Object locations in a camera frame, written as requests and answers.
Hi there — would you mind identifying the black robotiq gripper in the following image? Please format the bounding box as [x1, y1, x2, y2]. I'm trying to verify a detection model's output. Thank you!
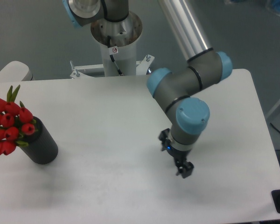
[158, 128, 194, 179]

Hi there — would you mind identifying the red tulip bouquet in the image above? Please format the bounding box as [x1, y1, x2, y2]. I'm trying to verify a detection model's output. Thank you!
[0, 85, 39, 155]

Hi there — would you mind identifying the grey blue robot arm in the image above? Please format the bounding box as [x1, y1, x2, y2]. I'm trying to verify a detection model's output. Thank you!
[63, 0, 233, 178]

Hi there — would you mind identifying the black ribbed cylindrical vase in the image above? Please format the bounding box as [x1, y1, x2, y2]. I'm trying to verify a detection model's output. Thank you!
[20, 117, 58, 165]

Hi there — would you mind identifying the white chair armrest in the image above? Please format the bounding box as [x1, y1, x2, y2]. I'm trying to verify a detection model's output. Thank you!
[0, 61, 35, 83]

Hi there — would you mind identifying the white pedestal base frame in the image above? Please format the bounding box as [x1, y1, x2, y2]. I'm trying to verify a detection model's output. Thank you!
[70, 54, 155, 79]

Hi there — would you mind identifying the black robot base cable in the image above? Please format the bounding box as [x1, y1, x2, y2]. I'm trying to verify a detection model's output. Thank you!
[106, 35, 124, 77]

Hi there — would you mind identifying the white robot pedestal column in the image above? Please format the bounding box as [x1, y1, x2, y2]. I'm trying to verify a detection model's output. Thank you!
[91, 11, 143, 77]

